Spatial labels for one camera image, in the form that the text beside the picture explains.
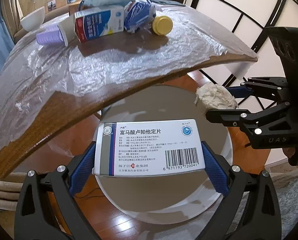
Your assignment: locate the beige curtain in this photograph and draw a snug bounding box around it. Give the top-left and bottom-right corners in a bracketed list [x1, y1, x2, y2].
[0, 0, 22, 38]

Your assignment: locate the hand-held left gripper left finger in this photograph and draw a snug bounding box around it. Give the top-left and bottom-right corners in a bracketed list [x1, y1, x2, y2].
[15, 141, 102, 240]

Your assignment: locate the purple ribbed cup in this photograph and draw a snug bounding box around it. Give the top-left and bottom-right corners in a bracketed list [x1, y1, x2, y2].
[36, 25, 69, 47]

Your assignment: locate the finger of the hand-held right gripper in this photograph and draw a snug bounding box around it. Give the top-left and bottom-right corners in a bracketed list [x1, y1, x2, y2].
[205, 102, 292, 141]
[226, 76, 291, 105]

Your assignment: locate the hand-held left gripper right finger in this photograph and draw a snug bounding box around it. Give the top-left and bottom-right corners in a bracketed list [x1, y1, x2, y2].
[200, 141, 282, 240]

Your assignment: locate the grey rug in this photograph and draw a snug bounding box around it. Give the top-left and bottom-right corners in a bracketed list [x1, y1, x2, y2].
[271, 172, 298, 240]

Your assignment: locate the black cable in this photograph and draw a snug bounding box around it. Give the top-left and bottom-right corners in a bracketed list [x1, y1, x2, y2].
[74, 190, 107, 202]

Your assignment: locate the white footed bowl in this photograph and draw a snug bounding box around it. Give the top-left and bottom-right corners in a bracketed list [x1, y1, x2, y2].
[20, 6, 45, 32]

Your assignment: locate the round white trash bin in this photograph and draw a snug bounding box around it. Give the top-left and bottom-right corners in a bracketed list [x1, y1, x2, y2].
[93, 84, 234, 222]

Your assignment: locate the red and blue carton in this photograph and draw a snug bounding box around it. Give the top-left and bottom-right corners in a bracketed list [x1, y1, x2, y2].
[74, 4, 125, 43]

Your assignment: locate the tissue wad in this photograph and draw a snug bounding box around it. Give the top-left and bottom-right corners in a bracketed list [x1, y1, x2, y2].
[194, 84, 237, 110]

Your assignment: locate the folding screen divider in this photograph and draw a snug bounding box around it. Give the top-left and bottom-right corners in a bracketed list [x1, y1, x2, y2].
[184, 0, 298, 155]

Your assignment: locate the yellow lidded jar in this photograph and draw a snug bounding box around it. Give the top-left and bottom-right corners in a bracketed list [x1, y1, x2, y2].
[152, 16, 174, 36]

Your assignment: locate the crumpled blue white packet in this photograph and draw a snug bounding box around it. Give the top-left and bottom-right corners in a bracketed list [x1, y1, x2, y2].
[124, 0, 156, 33]

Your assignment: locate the white medicine box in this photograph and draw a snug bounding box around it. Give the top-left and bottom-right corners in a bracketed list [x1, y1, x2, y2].
[92, 119, 206, 177]

